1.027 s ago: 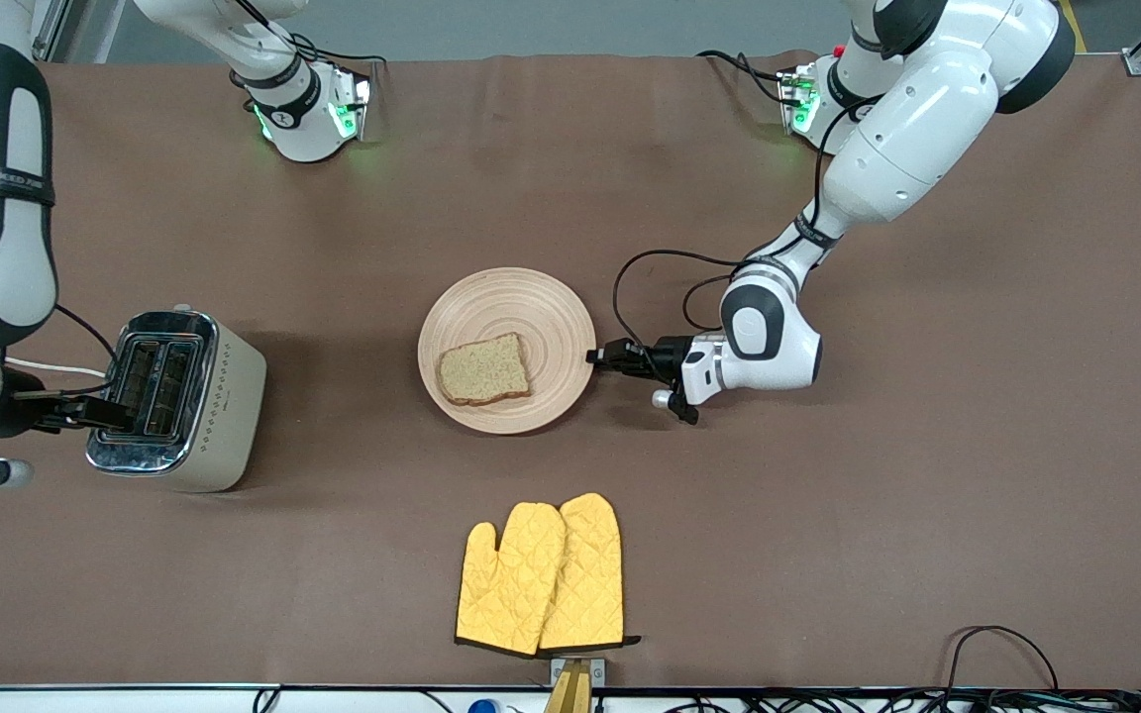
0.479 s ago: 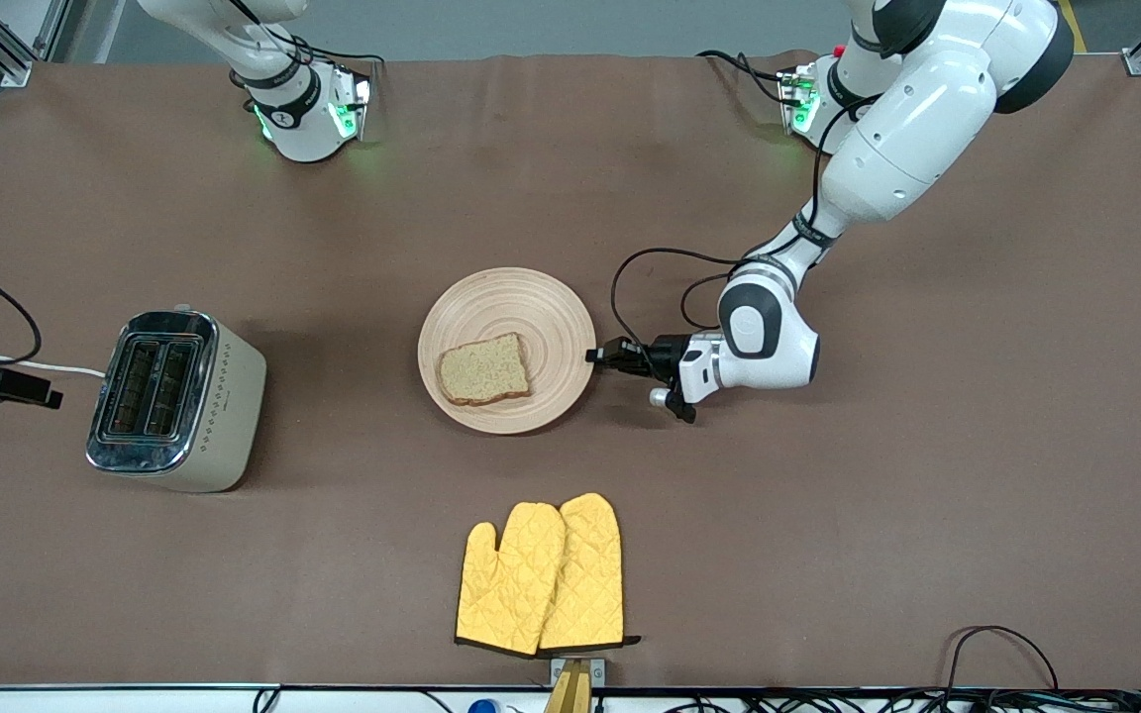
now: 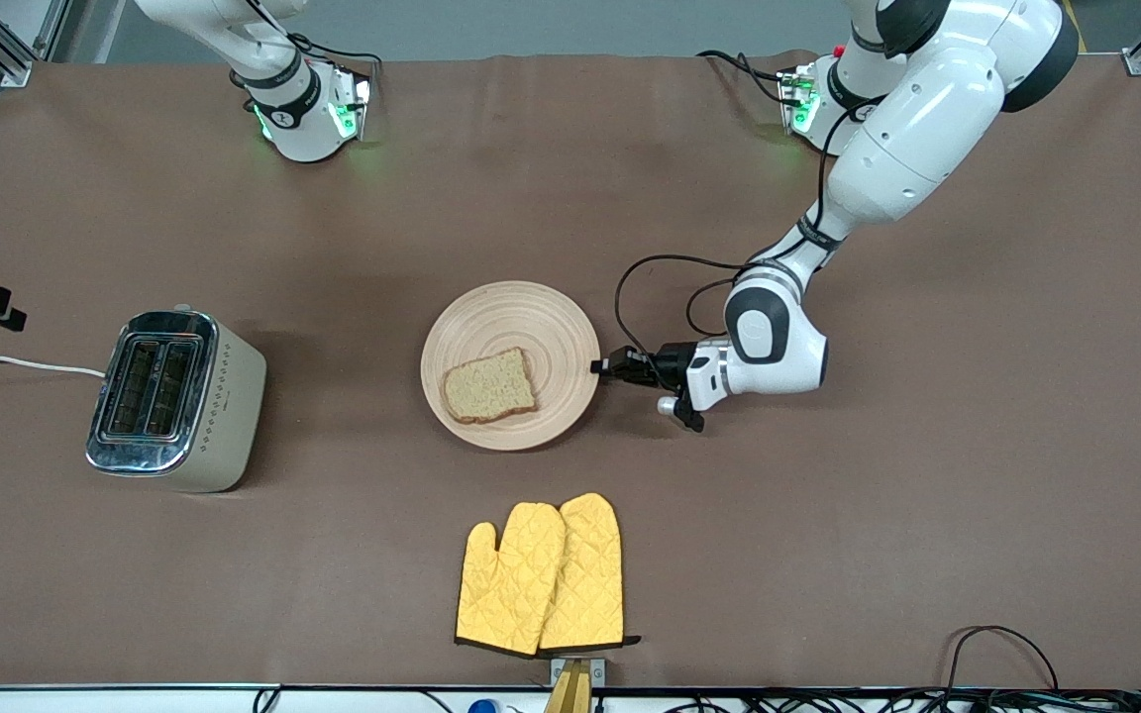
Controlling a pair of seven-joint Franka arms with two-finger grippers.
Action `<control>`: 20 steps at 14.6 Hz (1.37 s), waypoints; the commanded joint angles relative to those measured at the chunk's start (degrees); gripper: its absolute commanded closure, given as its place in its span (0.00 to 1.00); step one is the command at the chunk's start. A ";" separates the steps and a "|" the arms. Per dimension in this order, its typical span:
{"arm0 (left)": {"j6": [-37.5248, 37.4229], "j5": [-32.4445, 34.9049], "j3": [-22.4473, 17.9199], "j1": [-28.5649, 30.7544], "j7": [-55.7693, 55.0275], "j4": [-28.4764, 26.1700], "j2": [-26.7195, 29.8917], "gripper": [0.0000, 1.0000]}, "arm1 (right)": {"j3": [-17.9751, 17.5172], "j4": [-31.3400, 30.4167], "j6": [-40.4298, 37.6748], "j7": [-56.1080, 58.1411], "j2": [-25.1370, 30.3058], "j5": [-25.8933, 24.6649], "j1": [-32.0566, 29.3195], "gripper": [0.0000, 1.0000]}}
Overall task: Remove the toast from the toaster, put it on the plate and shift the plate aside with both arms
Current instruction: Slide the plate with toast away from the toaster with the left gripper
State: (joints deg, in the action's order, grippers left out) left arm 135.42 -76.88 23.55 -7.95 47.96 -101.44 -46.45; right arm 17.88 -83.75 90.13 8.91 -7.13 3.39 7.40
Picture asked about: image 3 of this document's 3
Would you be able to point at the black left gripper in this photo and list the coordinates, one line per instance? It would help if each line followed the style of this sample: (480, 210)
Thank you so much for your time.
(671, 362)

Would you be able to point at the round wooden plate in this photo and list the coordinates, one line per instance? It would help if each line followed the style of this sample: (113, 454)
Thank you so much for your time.
(511, 317)

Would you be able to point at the brown toast slice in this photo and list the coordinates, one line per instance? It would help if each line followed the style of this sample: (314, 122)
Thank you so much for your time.
(489, 386)

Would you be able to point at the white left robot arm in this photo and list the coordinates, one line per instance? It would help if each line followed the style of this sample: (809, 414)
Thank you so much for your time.
(927, 129)

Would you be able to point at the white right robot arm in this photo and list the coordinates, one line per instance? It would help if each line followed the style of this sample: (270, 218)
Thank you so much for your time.
(298, 124)

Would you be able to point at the small metal mounting plate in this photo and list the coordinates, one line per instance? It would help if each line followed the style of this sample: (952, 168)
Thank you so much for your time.
(598, 671)

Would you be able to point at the yellow quilted oven mitt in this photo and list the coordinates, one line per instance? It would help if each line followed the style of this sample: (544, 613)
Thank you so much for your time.
(511, 584)
(592, 574)

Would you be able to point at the chrome and beige toaster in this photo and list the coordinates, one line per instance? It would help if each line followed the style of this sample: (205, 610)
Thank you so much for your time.
(224, 416)

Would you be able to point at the brown table cover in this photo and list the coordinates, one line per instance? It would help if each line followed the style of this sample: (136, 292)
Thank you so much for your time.
(927, 495)

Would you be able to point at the yellow wooden stick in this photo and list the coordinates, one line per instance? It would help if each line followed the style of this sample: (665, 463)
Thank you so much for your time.
(570, 695)

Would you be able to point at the blue cap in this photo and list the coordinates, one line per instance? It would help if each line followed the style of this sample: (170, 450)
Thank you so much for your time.
(483, 707)

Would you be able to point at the metal arm base bracket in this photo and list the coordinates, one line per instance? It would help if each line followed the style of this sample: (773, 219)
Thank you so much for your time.
(796, 99)
(353, 109)

